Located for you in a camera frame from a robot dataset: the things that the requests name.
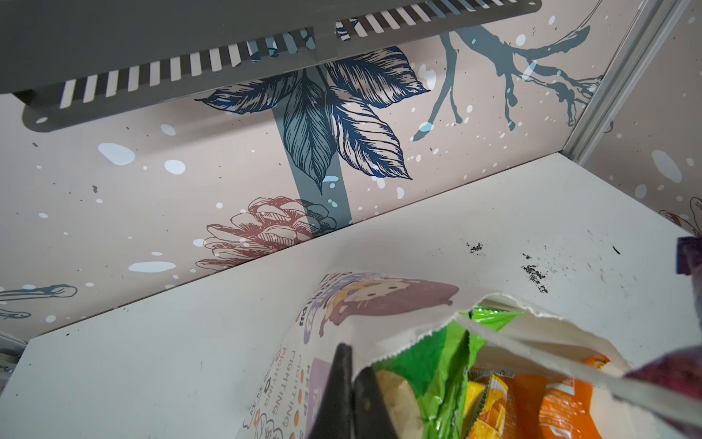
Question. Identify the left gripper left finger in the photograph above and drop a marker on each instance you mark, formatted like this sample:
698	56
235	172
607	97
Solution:
335	415

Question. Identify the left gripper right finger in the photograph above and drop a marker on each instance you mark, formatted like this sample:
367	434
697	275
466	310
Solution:
371	417

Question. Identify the white printed paper bag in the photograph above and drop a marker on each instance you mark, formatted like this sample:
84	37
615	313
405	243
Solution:
380	316

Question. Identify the purple candy packet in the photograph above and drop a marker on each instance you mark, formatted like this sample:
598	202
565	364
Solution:
678	368

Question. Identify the green chips bag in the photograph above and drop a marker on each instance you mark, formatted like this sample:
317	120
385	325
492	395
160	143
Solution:
434	389

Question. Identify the orange snack packet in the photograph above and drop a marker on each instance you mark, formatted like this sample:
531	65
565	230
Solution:
548	406

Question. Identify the black hanging wire basket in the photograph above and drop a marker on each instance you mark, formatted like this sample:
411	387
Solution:
74	62

